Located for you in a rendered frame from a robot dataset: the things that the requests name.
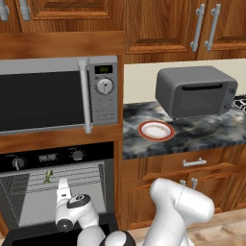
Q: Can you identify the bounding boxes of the silver microwave door handle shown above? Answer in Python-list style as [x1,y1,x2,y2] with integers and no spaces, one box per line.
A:
[78,59,94,135]

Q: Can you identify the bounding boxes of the white plate with red rim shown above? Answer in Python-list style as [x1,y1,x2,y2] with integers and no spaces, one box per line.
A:
[137,120,176,142]

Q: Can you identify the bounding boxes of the black oven door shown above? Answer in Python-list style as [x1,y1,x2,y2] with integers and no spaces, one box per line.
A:
[1,211,120,246]

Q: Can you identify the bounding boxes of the silver microwave knob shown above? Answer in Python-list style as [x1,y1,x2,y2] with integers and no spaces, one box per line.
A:
[96,78,114,96]

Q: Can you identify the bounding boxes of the grey toaster oven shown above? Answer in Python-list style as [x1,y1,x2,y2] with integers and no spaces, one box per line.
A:
[155,65,239,120]

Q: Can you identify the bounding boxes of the black hob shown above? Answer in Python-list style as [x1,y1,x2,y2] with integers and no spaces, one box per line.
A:
[233,94,246,113]

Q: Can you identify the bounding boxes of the black built-in oven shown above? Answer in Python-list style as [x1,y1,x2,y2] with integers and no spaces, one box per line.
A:
[0,140,120,246]

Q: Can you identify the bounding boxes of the black microwave door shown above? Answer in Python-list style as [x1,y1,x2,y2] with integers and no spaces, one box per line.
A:
[0,59,89,135]

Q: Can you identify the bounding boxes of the wooden drawer front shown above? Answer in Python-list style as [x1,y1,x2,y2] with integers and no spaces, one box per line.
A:
[123,147,240,186]

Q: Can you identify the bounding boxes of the green fish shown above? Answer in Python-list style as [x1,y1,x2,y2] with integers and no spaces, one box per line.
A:
[42,169,55,185]

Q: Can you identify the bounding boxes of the black oven knob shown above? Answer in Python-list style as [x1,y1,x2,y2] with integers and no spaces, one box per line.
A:
[12,157,26,171]
[71,149,85,162]

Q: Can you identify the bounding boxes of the silver drawer handle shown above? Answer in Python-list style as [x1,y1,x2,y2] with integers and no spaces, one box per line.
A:
[182,157,208,168]

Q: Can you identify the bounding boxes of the wooden wall cupboard door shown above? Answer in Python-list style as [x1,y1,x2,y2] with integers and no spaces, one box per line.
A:
[196,0,246,62]
[124,0,208,62]
[14,0,127,34]
[0,0,22,34]

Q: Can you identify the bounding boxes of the silver built-in microwave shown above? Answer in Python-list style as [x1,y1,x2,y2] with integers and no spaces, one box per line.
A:
[0,55,119,137]

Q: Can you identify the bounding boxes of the wooden appliance cabinet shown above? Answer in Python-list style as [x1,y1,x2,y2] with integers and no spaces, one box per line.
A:
[0,30,126,232]

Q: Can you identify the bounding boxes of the wooden base cupboard door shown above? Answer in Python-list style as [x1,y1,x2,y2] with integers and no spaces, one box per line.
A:
[186,172,240,215]
[127,178,190,231]

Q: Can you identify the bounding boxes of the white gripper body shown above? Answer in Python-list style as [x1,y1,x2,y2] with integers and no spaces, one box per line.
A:
[57,177,70,194]

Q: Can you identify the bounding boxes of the wire oven rack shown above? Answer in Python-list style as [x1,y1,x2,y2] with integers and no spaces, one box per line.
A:
[25,164,107,195]

